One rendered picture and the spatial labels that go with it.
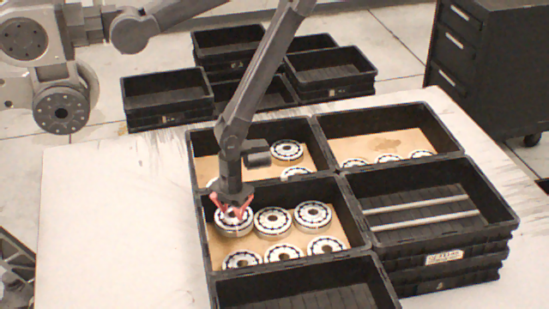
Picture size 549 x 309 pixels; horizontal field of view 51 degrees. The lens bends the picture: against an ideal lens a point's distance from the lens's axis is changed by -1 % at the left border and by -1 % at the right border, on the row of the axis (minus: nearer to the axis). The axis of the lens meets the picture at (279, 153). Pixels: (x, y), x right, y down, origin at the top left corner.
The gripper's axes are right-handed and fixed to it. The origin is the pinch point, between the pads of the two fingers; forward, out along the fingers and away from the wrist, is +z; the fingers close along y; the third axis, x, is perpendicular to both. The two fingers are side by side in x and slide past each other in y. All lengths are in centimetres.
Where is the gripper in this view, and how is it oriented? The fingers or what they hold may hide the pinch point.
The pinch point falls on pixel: (232, 214)
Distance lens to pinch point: 152.3
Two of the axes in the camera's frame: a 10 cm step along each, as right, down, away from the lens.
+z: -0.1, 8.0, 6.0
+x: -5.4, 5.0, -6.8
